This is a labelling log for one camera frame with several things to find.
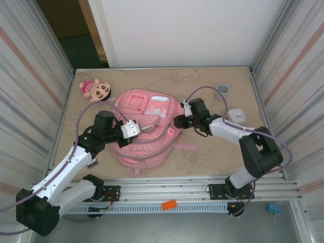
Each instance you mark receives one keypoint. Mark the small white card box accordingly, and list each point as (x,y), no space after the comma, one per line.
(92,164)

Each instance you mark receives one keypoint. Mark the pink backpack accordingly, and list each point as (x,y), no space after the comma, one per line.
(146,152)

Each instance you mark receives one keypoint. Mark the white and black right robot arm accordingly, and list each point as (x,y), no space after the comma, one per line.
(260,154)

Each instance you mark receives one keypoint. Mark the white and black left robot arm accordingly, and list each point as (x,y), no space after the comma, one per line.
(35,215)

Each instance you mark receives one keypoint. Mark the white rounded square case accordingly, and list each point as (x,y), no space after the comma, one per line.
(236,116)

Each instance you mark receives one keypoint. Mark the plush doll with pink hat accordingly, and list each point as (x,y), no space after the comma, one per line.
(97,91)

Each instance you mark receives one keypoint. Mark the grey cup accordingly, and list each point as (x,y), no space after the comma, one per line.
(226,89)

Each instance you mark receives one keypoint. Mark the orange plastic connector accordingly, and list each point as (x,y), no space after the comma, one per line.
(169,204)

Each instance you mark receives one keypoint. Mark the blue binder clip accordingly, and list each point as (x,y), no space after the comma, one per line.
(274,209)

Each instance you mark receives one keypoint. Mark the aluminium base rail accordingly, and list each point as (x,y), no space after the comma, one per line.
(164,188)

